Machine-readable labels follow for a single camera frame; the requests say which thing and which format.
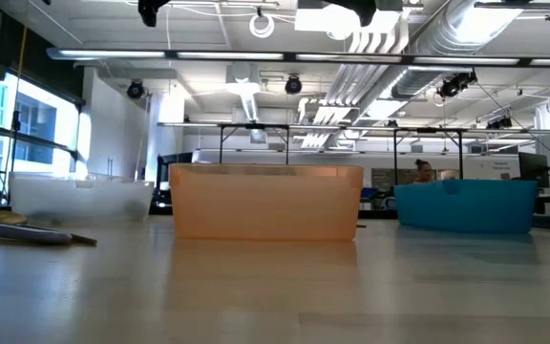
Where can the long ceiling light bar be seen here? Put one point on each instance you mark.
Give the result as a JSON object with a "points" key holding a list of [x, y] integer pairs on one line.
{"points": [[351, 57]]}

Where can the gold spoon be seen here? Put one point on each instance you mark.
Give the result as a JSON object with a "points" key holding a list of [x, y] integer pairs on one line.
{"points": [[3, 218]]}

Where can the clear plastic bin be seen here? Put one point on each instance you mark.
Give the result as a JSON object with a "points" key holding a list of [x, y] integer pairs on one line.
{"points": [[79, 200]]}

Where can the black cart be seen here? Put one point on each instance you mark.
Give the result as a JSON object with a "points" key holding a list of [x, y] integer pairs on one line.
{"points": [[179, 157]]}

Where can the silver ventilation duct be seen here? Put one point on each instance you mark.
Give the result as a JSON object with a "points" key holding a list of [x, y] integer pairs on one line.
{"points": [[423, 76]]}

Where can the person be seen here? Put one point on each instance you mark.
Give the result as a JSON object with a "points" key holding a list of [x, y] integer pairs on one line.
{"points": [[424, 171]]}

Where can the blue chair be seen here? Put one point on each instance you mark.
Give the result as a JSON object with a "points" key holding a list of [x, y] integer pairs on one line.
{"points": [[369, 192]]}

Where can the black metal frame stand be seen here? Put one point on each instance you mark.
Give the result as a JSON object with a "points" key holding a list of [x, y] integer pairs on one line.
{"points": [[221, 143], [460, 153]]}

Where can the teal plastic bin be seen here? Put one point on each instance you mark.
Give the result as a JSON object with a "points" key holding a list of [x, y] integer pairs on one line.
{"points": [[466, 205]]}

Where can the orange plastic bin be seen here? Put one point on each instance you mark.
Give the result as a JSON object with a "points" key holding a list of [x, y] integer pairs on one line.
{"points": [[265, 200]]}

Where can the white ceiling vent duct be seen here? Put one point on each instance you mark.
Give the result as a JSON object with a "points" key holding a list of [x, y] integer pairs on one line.
{"points": [[244, 91]]}

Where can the black ceiling spotlight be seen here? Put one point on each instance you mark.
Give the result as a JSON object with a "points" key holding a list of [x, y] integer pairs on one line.
{"points": [[135, 89], [293, 85]]}

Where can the black monitor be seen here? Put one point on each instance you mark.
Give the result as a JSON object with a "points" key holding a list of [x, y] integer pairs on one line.
{"points": [[533, 167]]}

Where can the white ceiling baffles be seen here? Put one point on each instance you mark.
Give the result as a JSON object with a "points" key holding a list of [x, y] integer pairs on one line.
{"points": [[351, 86]]}

